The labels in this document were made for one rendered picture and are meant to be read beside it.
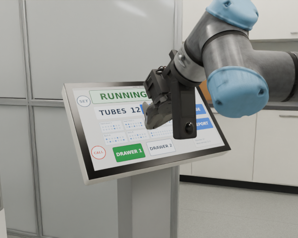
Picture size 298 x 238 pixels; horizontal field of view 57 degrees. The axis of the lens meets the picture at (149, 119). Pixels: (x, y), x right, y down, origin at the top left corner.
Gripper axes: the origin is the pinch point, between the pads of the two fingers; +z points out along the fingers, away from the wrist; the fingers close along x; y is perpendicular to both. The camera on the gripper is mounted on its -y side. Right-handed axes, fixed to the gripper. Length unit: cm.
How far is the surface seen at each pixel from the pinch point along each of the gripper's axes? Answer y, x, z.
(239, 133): 44, -182, 129
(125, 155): 0.0, 1.6, 15.1
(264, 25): 133, -222, 66
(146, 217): -15.4, -10.2, 38.1
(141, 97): 19.4, -10.9, 15.1
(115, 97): 19.6, -1.4, 15.1
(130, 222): -15.1, -4.4, 39.6
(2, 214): -8.3, 33.3, 15.2
